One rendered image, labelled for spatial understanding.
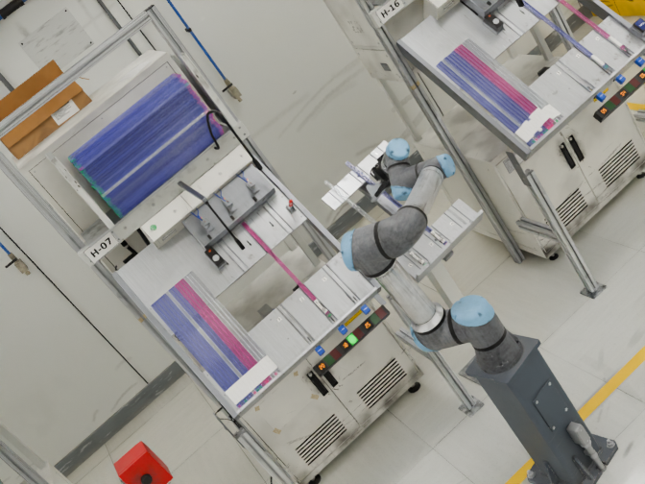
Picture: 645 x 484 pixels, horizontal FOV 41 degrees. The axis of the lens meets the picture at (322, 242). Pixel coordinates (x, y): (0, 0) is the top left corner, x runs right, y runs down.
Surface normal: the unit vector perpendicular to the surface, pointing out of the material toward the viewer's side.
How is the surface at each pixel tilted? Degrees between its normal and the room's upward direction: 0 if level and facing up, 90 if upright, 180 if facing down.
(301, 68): 90
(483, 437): 0
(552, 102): 45
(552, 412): 90
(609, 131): 90
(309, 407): 90
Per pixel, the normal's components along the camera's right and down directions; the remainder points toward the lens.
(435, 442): -0.54, -0.72
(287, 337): -0.07, -0.32
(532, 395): 0.57, 0.07
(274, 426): 0.40, 0.23
